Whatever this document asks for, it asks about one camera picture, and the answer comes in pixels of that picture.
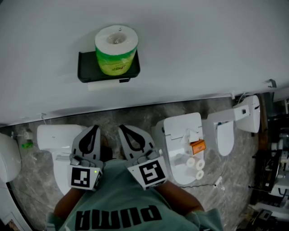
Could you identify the crumpled white tissue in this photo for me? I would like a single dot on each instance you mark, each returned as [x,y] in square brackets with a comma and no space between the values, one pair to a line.
[190,135]

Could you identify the white toilet with flat lid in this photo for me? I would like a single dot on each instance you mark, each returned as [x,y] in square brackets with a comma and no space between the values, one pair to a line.
[178,126]

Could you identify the grey wall bracket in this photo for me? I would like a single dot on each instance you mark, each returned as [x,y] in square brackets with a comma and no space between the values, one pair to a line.
[272,83]

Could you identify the black wall paper holder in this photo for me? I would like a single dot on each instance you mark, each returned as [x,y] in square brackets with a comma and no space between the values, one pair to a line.
[87,67]

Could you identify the green toilet paper roll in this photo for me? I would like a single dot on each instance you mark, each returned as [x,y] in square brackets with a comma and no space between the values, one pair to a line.
[113,61]

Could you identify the small green plastic bottle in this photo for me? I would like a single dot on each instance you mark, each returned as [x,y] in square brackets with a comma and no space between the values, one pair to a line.
[27,144]

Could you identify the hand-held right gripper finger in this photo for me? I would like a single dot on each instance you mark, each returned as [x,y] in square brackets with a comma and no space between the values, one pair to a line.
[128,151]
[144,142]

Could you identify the person's left forearm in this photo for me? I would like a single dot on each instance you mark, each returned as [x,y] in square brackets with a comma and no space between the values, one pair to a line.
[66,203]

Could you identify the person's black trousers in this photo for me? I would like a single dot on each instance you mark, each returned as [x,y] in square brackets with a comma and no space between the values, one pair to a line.
[106,154]

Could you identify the folded white tissue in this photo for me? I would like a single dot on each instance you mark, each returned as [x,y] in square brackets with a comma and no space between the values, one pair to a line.
[180,159]

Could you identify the brown wooden board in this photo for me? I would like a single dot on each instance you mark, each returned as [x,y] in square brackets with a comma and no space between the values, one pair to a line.
[263,121]

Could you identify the white power strip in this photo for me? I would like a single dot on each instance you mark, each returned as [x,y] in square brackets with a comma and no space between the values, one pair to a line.
[218,181]

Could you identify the white toilet with tall tank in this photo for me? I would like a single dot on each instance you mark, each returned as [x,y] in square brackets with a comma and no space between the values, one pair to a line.
[225,137]

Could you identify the person's green t-shirt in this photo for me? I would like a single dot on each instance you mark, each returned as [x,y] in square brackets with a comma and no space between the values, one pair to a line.
[117,198]

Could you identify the white egg-shaped toilet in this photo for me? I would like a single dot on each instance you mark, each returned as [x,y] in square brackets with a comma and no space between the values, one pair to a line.
[9,158]

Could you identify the person's shoe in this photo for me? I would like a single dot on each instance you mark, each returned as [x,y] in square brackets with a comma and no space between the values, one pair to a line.
[104,141]

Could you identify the white toilet with boxy tank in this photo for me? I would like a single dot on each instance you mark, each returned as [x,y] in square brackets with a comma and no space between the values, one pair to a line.
[54,135]

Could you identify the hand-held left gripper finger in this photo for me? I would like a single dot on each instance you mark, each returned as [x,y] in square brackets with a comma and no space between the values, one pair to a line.
[96,153]
[77,149]

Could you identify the orange tissue box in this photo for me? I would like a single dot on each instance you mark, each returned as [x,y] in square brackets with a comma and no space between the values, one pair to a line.
[198,147]

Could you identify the white plastic device housing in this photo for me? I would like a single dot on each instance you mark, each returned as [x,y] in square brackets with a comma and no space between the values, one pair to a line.
[254,117]

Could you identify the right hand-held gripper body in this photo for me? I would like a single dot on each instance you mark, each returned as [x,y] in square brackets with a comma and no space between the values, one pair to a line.
[151,173]

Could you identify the dark equipment rack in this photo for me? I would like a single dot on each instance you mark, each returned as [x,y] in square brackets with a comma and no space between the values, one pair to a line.
[277,162]

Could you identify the person's right forearm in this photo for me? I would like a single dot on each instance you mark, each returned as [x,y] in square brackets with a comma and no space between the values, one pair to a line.
[180,196]

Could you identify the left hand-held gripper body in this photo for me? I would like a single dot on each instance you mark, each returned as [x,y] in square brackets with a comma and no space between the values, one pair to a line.
[83,178]

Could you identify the metal water valve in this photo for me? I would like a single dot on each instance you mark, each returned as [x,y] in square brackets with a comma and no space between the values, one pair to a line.
[22,135]

